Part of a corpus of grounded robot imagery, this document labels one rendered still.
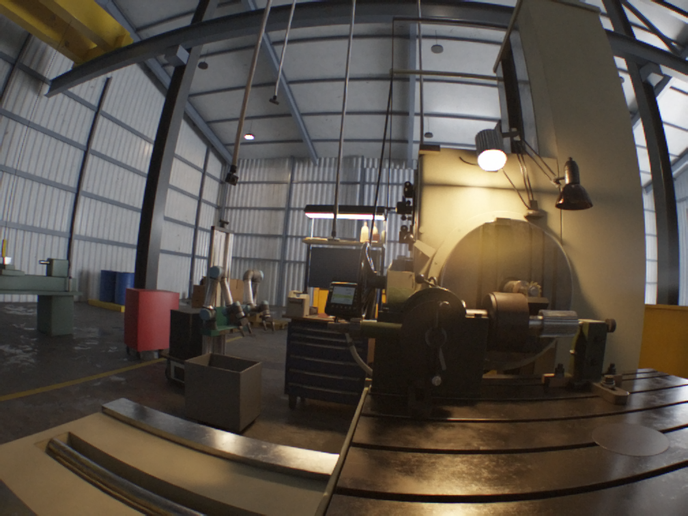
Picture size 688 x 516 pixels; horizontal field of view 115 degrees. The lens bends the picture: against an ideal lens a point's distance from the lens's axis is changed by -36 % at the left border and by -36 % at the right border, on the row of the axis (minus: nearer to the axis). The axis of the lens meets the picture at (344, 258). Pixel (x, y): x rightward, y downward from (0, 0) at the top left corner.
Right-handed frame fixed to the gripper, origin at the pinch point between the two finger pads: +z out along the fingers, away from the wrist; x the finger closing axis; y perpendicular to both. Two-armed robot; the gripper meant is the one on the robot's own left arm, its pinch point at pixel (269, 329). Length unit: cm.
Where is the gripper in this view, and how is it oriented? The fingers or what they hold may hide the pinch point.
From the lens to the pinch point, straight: 365.7
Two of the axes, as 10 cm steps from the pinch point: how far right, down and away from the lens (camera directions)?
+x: 4.4, 2.2, 8.7
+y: 8.7, -3.6, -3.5
